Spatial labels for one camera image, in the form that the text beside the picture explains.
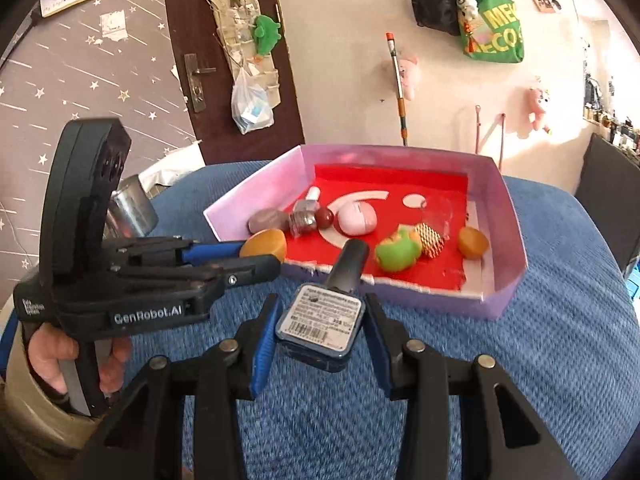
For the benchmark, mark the blue nail polish bottle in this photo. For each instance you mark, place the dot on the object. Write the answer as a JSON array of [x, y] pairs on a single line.
[[320, 320]]

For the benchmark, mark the green avocado toy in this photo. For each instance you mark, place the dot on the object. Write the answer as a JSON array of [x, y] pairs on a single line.
[[397, 252]]

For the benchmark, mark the row of small bottles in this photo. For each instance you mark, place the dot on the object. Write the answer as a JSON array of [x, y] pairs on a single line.
[[610, 120]]

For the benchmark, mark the pink hanging rod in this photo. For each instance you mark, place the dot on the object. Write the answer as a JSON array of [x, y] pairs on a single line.
[[478, 130], [503, 137]]

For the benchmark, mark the orange oval stone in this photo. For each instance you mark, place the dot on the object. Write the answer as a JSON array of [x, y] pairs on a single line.
[[472, 242]]

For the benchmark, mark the clear plastic cup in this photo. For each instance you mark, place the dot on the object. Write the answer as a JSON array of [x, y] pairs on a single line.
[[437, 210]]

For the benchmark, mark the person's left hand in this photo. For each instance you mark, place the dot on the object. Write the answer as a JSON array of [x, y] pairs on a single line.
[[45, 355]]

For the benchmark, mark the dark red round bead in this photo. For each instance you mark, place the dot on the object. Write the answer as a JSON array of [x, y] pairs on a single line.
[[324, 217]]

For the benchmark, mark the white plastic bag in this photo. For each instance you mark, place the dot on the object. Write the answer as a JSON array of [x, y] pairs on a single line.
[[252, 107]]

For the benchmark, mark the pink cardboard box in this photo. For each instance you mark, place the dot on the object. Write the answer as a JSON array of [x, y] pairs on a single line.
[[240, 210]]

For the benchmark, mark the blue stool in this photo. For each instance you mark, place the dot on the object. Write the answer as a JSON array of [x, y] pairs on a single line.
[[632, 280]]

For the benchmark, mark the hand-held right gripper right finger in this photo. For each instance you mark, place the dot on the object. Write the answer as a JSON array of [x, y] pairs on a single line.
[[382, 355]]

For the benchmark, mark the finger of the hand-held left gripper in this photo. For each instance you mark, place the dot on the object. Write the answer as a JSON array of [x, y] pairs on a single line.
[[215, 252], [250, 270]]

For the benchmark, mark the green plush toy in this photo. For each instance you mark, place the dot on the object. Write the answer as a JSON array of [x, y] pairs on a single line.
[[266, 32]]

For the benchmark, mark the green tote bag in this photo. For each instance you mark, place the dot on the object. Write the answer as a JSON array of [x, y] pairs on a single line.
[[502, 30]]

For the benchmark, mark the pink plush bear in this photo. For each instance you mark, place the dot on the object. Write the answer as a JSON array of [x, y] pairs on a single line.
[[537, 107]]

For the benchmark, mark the white plush charm red tassel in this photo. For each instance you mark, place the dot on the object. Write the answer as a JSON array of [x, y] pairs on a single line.
[[470, 7]]

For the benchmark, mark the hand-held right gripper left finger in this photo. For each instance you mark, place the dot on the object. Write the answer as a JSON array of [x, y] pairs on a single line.
[[262, 355]]

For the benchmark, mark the pink round compact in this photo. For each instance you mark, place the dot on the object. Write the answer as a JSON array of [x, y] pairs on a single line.
[[357, 217]]

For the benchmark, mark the red printed paper bag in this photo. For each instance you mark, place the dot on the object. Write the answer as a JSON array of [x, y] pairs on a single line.
[[350, 182]]

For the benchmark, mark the white plastic sheet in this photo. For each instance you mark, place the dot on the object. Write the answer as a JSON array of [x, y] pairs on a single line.
[[172, 167]]

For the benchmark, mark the glitter nail polish bottle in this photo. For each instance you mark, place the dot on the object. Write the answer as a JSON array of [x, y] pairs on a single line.
[[302, 223]]

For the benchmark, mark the pink plush pig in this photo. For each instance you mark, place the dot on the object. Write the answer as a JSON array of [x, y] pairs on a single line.
[[412, 77]]

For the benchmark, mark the brown door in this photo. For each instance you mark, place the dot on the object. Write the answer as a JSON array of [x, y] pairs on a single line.
[[200, 20]]

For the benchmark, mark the clear hanging pocket organizer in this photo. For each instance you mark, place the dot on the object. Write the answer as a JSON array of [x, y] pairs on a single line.
[[235, 30]]

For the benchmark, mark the metal pot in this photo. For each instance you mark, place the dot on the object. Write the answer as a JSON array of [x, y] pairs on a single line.
[[132, 210]]

